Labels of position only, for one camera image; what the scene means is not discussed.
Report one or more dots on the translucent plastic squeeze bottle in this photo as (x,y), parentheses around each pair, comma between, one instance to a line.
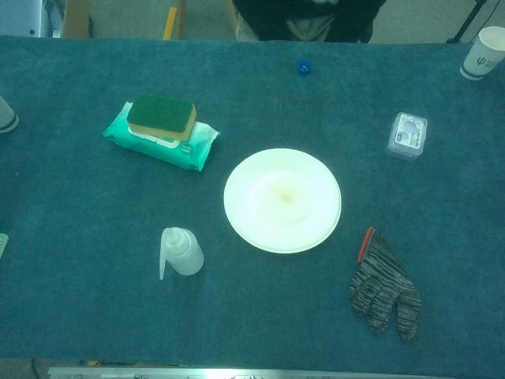
(185,256)

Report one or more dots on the yellow wooden strip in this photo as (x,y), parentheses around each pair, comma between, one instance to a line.
(170,21)

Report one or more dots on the brown cardboard box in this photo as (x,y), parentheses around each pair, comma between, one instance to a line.
(75,19)

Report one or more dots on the aluminium rail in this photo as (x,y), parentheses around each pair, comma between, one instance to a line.
(236,373)

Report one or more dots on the silver metal frame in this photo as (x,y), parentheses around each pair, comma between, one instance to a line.
(23,17)

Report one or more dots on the white round plate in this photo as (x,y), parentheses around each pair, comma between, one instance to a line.
(276,221)

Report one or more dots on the teal table cloth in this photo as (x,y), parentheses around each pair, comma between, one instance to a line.
(79,197)

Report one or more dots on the grey black knit glove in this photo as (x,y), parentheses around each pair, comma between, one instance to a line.
(382,284)

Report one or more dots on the white paper cup blue logo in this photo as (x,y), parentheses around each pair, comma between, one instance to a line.
(483,55)

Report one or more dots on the black tripod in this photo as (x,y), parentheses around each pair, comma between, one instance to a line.
(467,21)

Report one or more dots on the blue bottle cap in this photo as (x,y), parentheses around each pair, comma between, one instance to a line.
(304,67)

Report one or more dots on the green yellow sponge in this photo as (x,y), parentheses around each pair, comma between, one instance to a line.
(161,114)

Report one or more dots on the person in dark jacket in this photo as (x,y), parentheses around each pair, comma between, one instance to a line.
(307,19)

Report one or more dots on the small clear plastic box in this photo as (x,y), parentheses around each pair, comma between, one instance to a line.
(407,136)

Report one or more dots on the green wet wipes pack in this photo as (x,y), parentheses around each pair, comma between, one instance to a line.
(197,148)

